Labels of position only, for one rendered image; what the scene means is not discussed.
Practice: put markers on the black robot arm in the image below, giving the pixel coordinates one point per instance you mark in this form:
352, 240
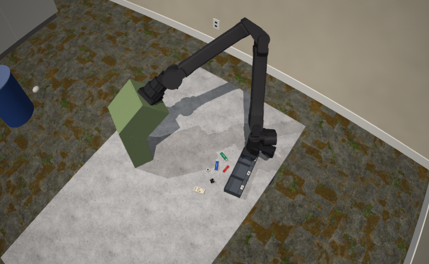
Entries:
172, 78

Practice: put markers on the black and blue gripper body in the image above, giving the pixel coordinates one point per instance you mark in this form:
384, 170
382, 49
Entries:
246, 152

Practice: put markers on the cream domino tile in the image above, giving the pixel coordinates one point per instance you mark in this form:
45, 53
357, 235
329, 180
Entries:
199, 190

